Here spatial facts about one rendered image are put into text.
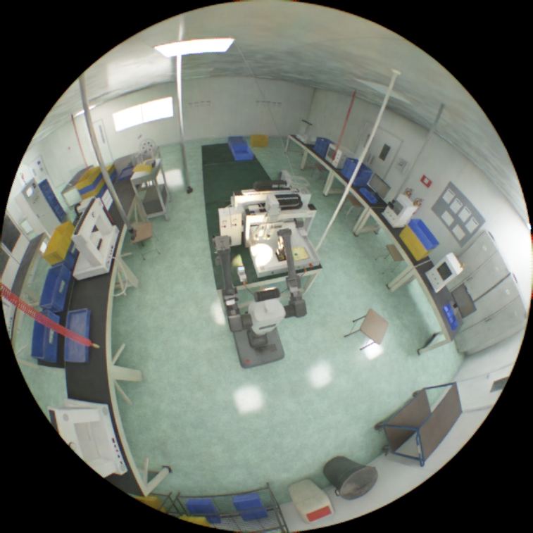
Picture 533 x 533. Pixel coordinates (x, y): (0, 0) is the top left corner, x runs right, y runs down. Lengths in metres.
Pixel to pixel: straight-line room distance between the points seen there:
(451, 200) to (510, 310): 2.64
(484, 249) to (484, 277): 0.53
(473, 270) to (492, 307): 0.88
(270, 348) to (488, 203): 4.84
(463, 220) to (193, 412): 5.78
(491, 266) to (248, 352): 4.44
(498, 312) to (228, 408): 4.86
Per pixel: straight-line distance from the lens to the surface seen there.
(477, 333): 4.83
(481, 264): 4.38
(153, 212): 3.89
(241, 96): 8.46
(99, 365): 2.20
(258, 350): 2.13
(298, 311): 1.27
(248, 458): 2.63
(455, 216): 4.87
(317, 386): 2.55
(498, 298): 4.50
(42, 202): 6.13
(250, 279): 1.87
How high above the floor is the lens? 2.37
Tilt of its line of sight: 55 degrees down
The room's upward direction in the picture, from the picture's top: 12 degrees clockwise
